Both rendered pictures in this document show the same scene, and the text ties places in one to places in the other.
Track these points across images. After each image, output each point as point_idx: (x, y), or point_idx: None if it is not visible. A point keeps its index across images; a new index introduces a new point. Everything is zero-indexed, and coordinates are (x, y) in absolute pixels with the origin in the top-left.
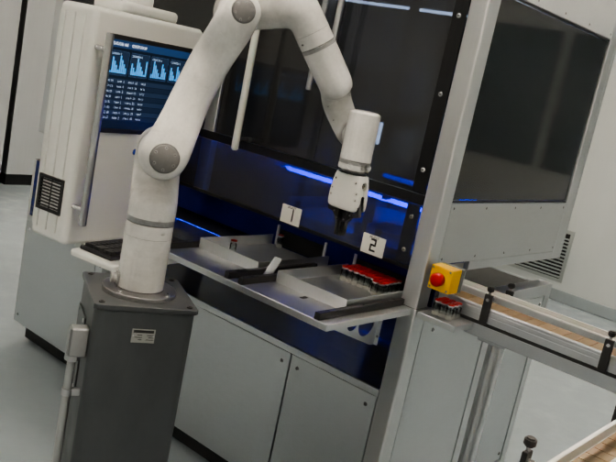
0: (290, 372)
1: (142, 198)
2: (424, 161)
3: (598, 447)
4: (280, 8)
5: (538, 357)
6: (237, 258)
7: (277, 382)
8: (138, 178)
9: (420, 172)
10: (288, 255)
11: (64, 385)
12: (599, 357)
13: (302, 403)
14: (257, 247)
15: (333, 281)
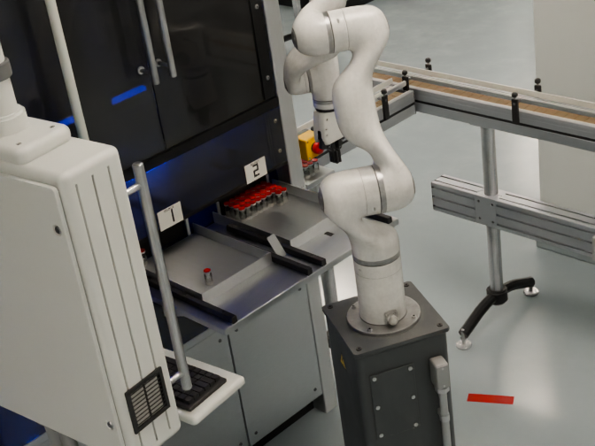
0: (231, 340)
1: (391, 234)
2: (266, 70)
3: (572, 119)
4: (343, 5)
5: (354, 145)
6: (250, 271)
7: (224, 361)
8: (364, 229)
9: (266, 81)
10: (174, 255)
11: (447, 411)
12: (381, 111)
13: (252, 349)
14: None
15: (257, 225)
